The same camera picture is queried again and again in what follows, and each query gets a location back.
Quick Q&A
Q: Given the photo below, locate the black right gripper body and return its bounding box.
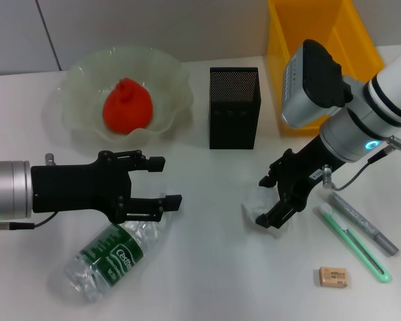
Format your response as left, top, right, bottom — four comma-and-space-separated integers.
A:
276, 134, 346, 205

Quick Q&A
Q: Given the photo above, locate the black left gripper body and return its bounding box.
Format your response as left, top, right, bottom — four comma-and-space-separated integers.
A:
31, 161, 134, 221

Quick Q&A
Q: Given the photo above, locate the white paper ball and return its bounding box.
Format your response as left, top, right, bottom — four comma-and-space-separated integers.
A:
242, 187, 293, 239

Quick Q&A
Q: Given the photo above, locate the red-orange toy orange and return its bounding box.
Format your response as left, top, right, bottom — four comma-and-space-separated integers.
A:
102, 77, 154, 135

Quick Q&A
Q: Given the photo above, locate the clear green-label water bottle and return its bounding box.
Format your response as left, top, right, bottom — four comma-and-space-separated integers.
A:
63, 192, 174, 304

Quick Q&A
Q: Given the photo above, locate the black mesh pen holder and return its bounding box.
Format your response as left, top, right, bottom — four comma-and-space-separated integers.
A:
209, 66, 262, 150

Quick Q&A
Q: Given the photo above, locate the grey marker pen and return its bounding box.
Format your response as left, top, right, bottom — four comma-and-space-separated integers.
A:
329, 193, 399, 257

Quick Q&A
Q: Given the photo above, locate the pale green glass fruit bowl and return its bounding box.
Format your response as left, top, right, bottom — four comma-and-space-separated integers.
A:
55, 45, 194, 148

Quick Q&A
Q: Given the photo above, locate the beige eraser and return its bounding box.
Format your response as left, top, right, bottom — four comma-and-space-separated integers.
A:
318, 266, 350, 288

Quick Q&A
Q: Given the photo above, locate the green utility knife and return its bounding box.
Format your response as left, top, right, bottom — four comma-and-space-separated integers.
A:
319, 203, 392, 284

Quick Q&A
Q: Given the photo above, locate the yellow plastic bin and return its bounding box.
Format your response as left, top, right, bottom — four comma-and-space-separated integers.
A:
266, 0, 386, 136

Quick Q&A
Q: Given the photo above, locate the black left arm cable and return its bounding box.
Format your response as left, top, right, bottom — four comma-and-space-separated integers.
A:
0, 213, 58, 231

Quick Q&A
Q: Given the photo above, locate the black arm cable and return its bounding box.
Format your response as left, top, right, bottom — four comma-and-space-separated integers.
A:
322, 136, 401, 192
0, 213, 58, 231

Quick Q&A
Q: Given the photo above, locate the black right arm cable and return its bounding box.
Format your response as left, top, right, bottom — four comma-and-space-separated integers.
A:
322, 136, 401, 192

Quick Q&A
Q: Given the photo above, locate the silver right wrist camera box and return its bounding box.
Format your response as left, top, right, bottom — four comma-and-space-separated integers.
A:
280, 39, 354, 128

